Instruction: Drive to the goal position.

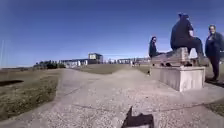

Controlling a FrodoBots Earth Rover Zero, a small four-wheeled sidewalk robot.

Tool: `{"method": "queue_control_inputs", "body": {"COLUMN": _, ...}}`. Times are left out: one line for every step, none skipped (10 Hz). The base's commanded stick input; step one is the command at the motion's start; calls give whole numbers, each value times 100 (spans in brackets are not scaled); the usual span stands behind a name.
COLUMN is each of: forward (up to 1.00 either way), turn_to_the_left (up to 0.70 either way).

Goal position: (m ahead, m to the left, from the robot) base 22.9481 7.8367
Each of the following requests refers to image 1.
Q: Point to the wooden bench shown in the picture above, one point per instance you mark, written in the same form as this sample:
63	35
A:
173	56

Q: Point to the row of trees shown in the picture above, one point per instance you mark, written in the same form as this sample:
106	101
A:
49	64

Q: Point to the dry grass field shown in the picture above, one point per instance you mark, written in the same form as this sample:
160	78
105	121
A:
23	90

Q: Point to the long low building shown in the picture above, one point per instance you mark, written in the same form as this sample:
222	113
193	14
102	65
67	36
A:
90	60

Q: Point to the person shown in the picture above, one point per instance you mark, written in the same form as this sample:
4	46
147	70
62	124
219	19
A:
153	49
214	50
182	35

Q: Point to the grass mound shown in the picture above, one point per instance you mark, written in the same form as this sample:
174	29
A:
110	68

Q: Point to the concrete bench base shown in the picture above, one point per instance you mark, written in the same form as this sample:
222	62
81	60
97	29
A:
181	77

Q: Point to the pale gravel concrete path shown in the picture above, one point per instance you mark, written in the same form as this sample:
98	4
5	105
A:
110	100

